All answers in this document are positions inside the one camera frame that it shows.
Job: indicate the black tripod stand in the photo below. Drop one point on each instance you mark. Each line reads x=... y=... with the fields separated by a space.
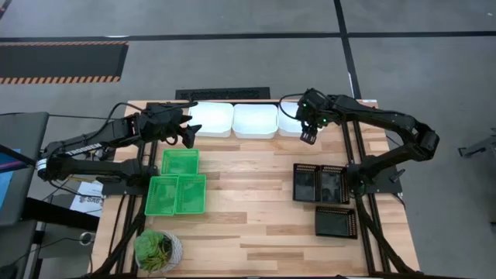
x=478 y=148

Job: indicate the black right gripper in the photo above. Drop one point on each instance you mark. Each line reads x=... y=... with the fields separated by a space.
x=312 y=110

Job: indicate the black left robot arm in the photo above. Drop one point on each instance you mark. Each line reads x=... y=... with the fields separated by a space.
x=77 y=149

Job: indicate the white plastic bin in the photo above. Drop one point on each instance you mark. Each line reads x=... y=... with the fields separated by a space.
x=255 y=121
x=288 y=124
x=211 y=118

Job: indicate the black hazard striped floor ramp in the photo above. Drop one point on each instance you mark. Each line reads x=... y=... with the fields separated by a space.
x=62 y=62

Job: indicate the green plastic mesh basket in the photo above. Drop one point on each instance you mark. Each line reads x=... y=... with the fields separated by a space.
x=180 y=162
x=161 y=195
x=190 y=193

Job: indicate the grey tape roll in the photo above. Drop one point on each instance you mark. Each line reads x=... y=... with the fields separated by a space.
x=87 y=238

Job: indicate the potted green succulent plant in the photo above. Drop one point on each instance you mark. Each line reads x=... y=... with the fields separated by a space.
x=157 y=252

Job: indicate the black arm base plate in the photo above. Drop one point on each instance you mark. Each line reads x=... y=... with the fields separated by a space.
x=116 y=189
x=381 y=180

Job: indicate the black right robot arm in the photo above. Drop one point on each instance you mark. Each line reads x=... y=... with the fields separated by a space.
x=387 y=116

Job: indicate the white printed paper sheet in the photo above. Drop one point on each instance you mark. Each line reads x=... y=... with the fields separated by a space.
x=90 y=197

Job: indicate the black plastic mesh basket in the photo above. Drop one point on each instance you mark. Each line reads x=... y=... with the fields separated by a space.
x=306 y=183
x=334 y=184
x=335 y=222

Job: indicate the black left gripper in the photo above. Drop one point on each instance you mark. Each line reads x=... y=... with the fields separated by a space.
x=164 y=120

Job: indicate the grey side cart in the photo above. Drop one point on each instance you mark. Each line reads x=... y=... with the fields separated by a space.
x=23 y=162

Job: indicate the black floor vent grate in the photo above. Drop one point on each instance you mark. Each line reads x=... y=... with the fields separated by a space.
x=222 y=93

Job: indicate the black aluminium table frame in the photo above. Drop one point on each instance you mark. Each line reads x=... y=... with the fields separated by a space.
x=372 y=228
x=133 y=228

